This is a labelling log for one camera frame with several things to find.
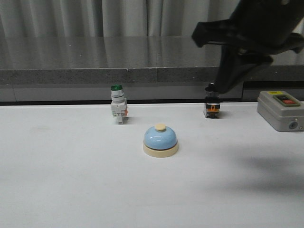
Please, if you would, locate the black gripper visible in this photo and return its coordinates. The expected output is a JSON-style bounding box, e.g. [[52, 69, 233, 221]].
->
[[191, 0, 304, 92]]

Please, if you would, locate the blue call bell cream base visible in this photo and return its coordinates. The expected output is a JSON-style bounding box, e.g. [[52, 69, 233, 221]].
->
[[143, 123, 179, 158]]

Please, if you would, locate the dark granite counter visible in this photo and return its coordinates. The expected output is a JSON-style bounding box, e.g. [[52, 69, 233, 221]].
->
[[0, 33, 304, 105]]

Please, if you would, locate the grey curtain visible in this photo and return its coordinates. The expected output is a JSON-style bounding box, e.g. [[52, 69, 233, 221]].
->
[[0, 0, 304, 38]]

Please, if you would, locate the black rotary selector switch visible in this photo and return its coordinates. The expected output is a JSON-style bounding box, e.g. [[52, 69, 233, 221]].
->
[[203, 83, 220, 118]]

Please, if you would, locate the grey on off switch box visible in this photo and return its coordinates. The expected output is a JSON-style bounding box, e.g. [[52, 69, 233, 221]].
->
[[257, 91, 304, 132]]

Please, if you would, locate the green pushbutton switch white body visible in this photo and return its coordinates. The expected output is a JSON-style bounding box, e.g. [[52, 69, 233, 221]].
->
[[110, 85, 128, 124]]

